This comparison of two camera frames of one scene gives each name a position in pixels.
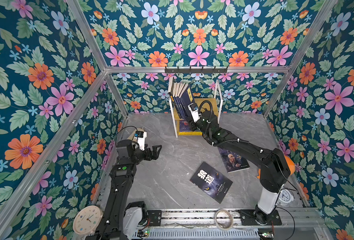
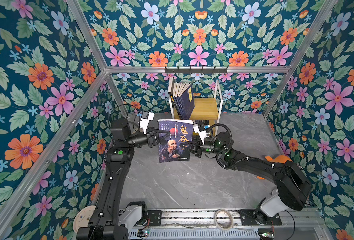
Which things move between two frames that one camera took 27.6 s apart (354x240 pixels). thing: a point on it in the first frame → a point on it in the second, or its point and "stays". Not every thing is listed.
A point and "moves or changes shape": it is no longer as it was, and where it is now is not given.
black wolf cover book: x=211 y=181 moves or changes shape
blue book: x=183 y=86 stays
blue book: x=187 y=98 stays
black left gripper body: x=147 y=156 → x=142 y=140
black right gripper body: x=199 y=125 → x=210 y=148
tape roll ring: x=231 y=222 stays
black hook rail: x=196 y=70 stays
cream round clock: x=88 y=219 stays
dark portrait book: x=233 y=161 moves or changes shape
